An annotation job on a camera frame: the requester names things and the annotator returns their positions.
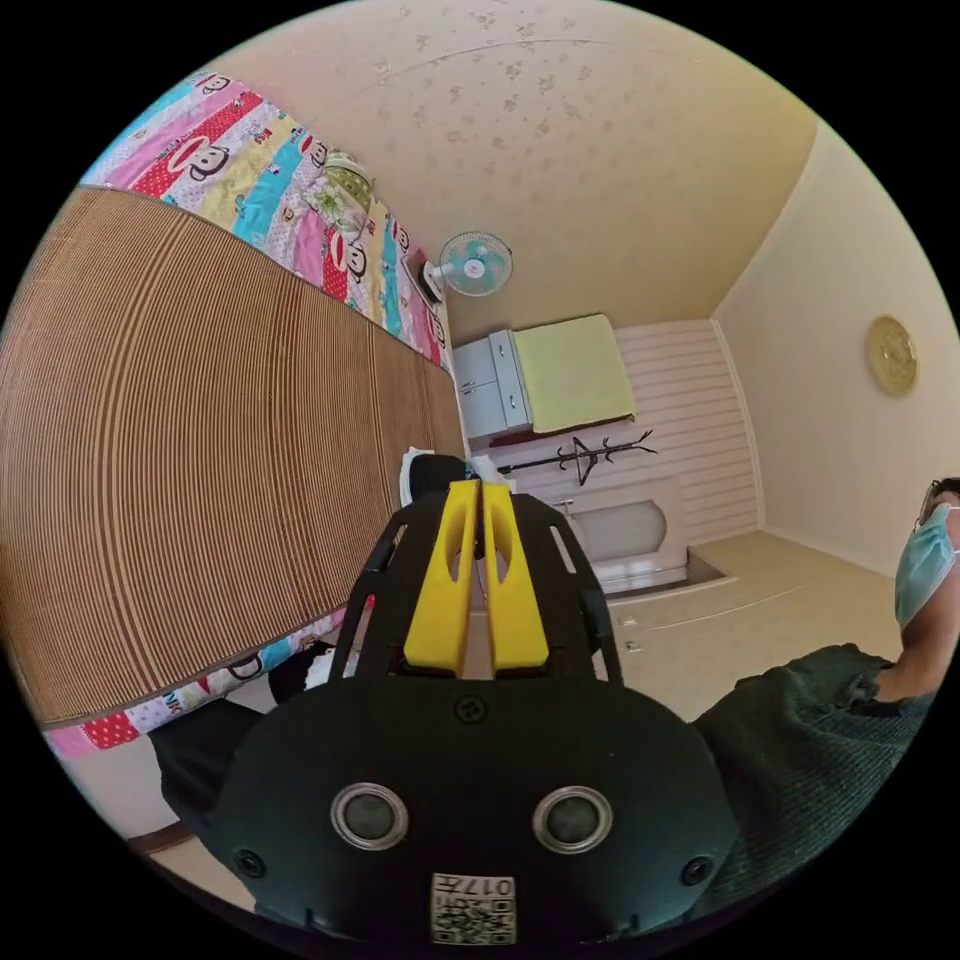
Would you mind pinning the yellow-green curtain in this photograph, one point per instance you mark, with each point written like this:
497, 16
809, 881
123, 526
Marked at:
574, 373

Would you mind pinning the pile of clothes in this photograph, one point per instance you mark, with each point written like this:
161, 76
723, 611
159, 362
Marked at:
429, 472

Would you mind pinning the person's body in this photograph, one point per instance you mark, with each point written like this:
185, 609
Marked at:
810, 750

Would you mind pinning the black coat rack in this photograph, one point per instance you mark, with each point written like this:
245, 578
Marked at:
600, 452

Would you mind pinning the bed with woven mat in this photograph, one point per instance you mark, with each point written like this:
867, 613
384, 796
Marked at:
187, 420

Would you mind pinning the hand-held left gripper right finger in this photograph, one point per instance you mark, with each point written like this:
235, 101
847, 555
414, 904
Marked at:
514, 592

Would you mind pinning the grey cupboard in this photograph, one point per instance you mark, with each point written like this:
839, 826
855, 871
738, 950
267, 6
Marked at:
487, 390

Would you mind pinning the floral green pillow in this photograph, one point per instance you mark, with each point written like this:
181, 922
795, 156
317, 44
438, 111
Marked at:
341, 187

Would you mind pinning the teal wall fan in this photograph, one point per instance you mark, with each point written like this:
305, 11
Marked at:
474, 266

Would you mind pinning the black pants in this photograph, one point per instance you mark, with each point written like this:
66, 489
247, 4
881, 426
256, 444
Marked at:
294, 679

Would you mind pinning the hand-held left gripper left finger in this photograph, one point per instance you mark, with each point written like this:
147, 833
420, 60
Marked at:
442, 577

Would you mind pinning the round gold wall clock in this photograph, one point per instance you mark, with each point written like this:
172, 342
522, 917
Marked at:
891, 355

